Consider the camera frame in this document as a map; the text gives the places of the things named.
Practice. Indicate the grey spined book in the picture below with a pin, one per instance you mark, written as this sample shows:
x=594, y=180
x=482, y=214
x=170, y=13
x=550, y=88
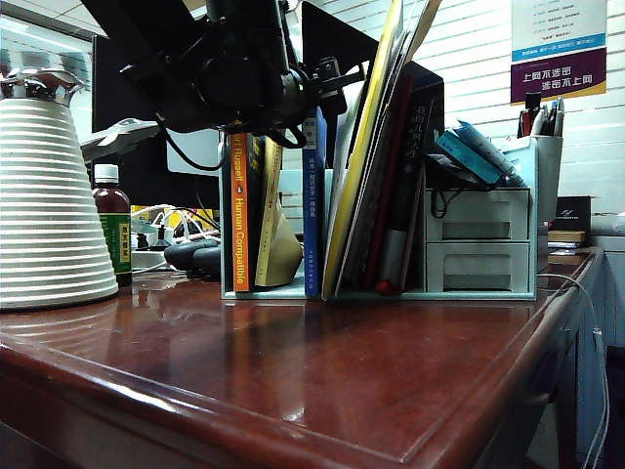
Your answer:
x=391, y=259

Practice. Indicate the tan flat box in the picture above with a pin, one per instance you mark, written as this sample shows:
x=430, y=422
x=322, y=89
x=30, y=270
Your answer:
x=565, y=236

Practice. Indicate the silver pen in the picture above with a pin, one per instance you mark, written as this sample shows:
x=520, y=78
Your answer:
x=559, y=115

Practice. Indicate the white power strip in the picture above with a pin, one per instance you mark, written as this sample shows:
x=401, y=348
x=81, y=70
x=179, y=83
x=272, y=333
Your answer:
x=149, y=256

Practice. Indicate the white pen cup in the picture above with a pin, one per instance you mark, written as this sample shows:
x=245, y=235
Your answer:
x=548, y=171

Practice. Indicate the yellow paperback book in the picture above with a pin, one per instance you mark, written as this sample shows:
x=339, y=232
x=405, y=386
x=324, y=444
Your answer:
x=273, y=234

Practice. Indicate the blue paperback book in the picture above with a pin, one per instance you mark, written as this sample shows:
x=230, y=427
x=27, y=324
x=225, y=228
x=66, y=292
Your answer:
x=312, y=220

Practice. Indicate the grey blue cabinet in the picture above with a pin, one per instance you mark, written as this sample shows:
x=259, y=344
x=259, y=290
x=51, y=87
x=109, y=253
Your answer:
x=586, y=391

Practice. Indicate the black upright panel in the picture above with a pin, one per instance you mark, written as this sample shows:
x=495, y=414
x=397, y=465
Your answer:
x=342, y=34

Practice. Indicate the dark teal book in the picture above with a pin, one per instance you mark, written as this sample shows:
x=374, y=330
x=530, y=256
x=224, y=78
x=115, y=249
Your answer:
x=255, y=195

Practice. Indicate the black computer monitor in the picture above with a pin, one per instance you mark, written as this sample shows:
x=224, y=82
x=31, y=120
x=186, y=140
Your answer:
x=146, y=185

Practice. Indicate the leaning folders and books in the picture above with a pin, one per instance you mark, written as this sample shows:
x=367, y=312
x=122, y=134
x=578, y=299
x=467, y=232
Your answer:
x=359, y=166

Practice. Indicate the orange Human Compatible book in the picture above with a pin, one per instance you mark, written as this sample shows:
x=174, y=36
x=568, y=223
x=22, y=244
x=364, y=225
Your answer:
x=240, y=220

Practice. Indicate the thin red book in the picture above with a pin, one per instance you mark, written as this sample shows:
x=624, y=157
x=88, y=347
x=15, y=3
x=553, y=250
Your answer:
x=389, y=195

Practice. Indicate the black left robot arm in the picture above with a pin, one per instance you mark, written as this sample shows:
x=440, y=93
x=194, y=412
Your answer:
x=161, y=49

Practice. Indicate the black book Chinese title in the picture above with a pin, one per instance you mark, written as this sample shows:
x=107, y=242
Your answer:
x=420, y=127

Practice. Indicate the white ribbed thermos jug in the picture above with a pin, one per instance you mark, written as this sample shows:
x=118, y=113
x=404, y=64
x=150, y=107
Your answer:
x=49, y=220

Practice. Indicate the grey model airplane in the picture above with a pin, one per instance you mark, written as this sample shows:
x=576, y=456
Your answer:
x=112, y=137

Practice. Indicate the white and purple poster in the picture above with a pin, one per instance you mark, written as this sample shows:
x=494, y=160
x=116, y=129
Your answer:
x=556, y=73

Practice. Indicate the white organizer drawer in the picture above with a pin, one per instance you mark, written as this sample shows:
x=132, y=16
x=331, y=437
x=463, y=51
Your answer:
x=476, y=212
x=477, y=266

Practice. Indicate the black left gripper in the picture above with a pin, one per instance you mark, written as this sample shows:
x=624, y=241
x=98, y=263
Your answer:
x=317, y=88

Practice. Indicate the tan paper folder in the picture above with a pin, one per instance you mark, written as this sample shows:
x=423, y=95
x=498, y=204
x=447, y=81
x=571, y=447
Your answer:
x=424, y=19

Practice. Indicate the white paper sheet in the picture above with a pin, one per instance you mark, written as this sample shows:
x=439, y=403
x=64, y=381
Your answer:
x=344, y=141

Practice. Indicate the small black box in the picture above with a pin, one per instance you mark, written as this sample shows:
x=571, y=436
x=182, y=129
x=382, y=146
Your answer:
x=572, y=212

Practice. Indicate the small blue notebook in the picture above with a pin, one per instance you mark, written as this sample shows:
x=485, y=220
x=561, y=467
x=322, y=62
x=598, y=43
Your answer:
x=471, y=154

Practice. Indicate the silver monitor stand plate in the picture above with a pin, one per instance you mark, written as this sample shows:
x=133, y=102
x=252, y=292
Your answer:
x=195, y=151

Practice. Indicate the black and red marker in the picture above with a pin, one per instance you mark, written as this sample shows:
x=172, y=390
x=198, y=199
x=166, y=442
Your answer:
x=530, y=107

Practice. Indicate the brown bottle green label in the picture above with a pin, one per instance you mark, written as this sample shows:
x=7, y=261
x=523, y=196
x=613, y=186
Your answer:
x=114, y=205

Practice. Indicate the light blue desk bookshelf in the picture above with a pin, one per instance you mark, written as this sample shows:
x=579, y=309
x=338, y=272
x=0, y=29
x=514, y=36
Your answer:
x=293, y=188

